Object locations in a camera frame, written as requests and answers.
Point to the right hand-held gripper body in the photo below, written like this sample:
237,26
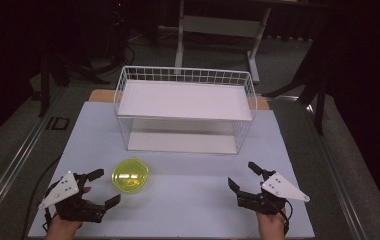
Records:
278,190

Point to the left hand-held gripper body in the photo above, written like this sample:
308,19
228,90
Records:
65,188

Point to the yellow-green plastic bowl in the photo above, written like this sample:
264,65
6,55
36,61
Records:
130,174

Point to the person's right hand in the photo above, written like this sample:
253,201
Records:
271,226

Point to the person's left hand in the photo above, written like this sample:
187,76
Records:
61,228

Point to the black metal stand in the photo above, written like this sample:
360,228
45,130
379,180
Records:
311,90
46,83

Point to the metal floor rail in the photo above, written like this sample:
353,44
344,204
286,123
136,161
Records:
14,160
336,173

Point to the white metal desk frame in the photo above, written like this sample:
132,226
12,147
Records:
219,26

